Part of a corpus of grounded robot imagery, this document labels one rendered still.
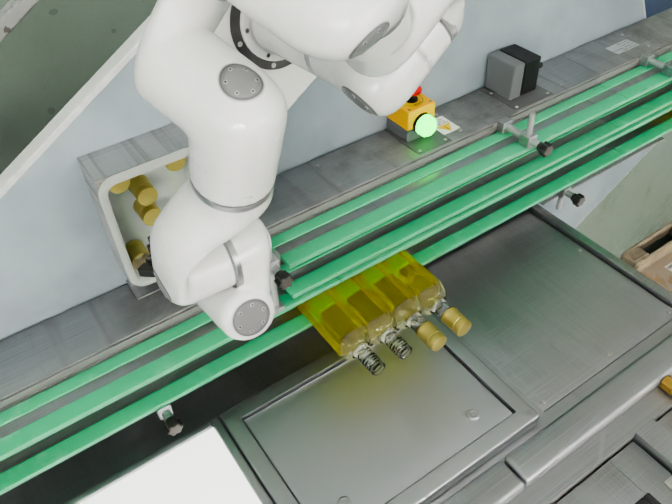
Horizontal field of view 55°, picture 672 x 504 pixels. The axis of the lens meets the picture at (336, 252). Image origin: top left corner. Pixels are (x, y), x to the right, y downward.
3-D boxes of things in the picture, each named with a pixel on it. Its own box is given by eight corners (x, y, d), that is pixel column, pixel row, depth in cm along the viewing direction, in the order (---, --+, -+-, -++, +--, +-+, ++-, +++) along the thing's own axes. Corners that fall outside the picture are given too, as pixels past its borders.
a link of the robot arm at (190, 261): (249, 126, 67) (237, 230, 85) (130, 169, 62) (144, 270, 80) (292, 188, 65) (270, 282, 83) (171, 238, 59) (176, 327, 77)
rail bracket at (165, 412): (142, 400, 120) (171, 453, 112) (132, 378, 116) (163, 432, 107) (162, 389, 122) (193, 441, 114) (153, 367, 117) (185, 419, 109)
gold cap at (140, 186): (124, 178, 105) (135, 192, 102) (145, 170, 106) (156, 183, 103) (130, 196, 107) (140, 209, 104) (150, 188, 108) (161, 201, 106)
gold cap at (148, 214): (130, 199, 107) (140, 213, 105) (151, 192, 109) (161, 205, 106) (135, 216, 110) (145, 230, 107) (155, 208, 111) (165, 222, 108)
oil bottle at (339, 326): (285, 296, 127) (349, 369, 114) (283, 276, 123) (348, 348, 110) (310, 284, 129) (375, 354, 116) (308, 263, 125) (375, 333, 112)
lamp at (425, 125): (412, 136, 130) (422, 142, 129) (413, 116, 127) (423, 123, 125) (429, 128, 132) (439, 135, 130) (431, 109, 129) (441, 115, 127)
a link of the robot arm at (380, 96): (287, 57, 86) (359, 95, 75) (347, -24, 85) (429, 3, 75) (328, 97, 93) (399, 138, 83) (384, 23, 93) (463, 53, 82)
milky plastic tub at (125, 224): (115, 263, 115) (134, 292, 109) (75, 158, 99) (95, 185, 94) (205, 224, 122) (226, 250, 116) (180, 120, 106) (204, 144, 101)
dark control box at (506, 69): (482, 86, 146) (509, 101, 141) (486, 52, 141) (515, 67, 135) (508, 74, 149) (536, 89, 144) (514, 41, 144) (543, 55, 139)
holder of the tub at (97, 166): (124, 282, 119) (140, 308, 114) (76, 157, 100) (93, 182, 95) (208, 244, 125) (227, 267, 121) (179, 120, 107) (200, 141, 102)
